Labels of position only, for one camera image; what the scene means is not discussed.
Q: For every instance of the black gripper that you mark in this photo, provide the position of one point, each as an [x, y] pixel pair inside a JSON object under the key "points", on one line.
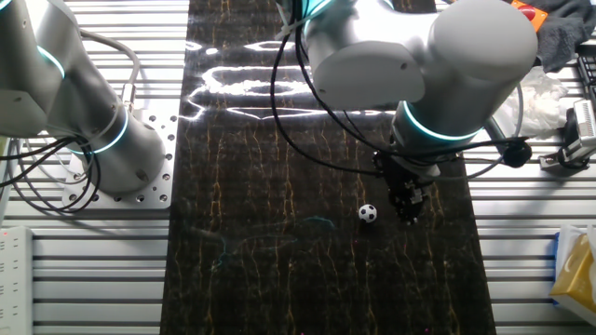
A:
{"points": [[407, 179]]}

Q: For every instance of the small soccer ball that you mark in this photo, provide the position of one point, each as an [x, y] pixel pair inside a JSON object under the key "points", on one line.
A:
{"points": [[368, 213]]}

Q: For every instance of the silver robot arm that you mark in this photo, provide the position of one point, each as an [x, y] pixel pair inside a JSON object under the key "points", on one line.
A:
{"points": [[372, 60]]}

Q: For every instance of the black gold-veined marble mat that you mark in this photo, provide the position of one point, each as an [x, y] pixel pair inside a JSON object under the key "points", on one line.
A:
{"points": [[279, 256]]}

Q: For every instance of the white blue tissue pack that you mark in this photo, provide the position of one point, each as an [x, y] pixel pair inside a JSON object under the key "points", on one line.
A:
{"points": [[565, 242]]}

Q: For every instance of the crumpled white tissue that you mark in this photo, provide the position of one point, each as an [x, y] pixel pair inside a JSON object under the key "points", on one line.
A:
{"points": [[549, 107]]}

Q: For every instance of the yellow tissue pack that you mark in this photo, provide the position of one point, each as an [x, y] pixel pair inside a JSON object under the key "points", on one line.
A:
{"points": [[577, 274]]}

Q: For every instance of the black keyboard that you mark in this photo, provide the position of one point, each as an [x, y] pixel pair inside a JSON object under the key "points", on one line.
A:
{"points": [[589, 70]]}

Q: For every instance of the orange emergency stop button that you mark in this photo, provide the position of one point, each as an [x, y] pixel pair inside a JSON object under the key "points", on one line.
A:
{"points": [[533, 14]]}

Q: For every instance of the grey towel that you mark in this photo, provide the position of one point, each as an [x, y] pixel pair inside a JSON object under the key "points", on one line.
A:
{"points": [[568, 37]]}

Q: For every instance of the white power strip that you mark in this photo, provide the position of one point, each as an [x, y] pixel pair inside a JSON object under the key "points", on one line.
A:
{"points": [[16, 279]]}

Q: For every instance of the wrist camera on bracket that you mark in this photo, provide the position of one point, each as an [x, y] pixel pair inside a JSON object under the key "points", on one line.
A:
{"points": [[517, 154]]}

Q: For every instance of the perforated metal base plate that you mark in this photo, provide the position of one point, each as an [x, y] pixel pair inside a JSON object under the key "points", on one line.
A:
{"points": [[158, 139]]}

